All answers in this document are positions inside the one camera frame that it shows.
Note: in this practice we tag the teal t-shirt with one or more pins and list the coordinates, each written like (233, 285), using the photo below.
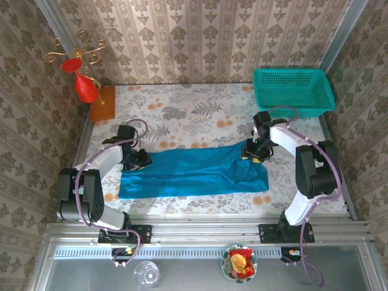
(188, 175)

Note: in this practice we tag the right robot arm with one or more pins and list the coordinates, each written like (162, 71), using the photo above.
(315, 169)

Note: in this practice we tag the wooden stand base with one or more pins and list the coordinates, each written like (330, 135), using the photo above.
(103, 106)

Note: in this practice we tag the teal plastic basket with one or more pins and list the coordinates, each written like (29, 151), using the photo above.
(291, 88)

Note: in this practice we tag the floral table cover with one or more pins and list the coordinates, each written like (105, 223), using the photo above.
(188, 109)

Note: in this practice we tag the red plastic wine glass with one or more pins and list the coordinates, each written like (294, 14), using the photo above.
(85, 88)

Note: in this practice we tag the small black connector box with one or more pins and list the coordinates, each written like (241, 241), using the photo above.
(119, 253)
(291, 254)

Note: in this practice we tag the red snack packet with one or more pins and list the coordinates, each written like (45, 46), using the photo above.
(248, 257)

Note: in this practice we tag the patterned plate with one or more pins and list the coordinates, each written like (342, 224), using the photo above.
(224, 266)

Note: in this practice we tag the clear glass cup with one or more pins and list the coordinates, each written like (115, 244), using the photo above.
(147, 274)

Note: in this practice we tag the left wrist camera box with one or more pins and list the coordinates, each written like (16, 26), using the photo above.
(127, 132)

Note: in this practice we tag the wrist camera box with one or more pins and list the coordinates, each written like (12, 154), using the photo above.
(261, 119)
(127, 132)

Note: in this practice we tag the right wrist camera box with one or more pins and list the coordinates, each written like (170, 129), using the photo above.
(261, 119)

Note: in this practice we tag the aluminium rail frame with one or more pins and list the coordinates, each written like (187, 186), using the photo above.
(206, 230)

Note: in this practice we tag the aluminium frame post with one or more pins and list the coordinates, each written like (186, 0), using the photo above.
(342, 33)
(60, 30)

